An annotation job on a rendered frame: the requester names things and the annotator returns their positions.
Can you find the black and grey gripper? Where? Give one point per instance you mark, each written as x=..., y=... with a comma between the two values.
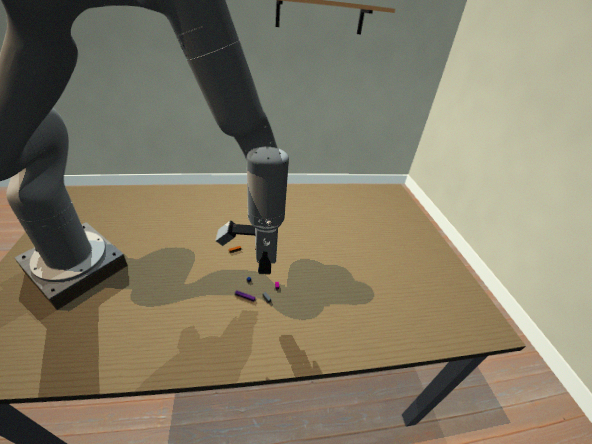
x=269, y=248

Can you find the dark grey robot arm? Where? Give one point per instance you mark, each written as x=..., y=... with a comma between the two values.
x=37, y=59

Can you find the purple rod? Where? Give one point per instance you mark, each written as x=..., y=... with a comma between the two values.
x=246, y=296

